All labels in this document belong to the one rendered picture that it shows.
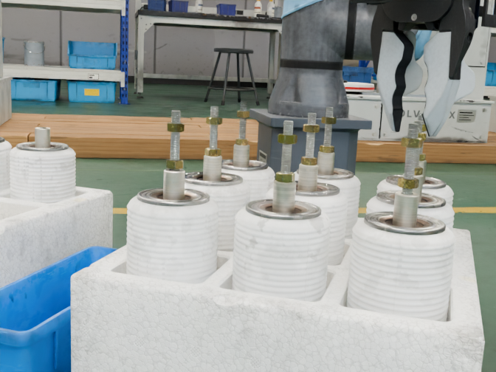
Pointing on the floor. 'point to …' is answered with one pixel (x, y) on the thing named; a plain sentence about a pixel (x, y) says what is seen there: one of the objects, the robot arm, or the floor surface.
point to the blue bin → (41, 316)
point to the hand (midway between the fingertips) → (410, 119)
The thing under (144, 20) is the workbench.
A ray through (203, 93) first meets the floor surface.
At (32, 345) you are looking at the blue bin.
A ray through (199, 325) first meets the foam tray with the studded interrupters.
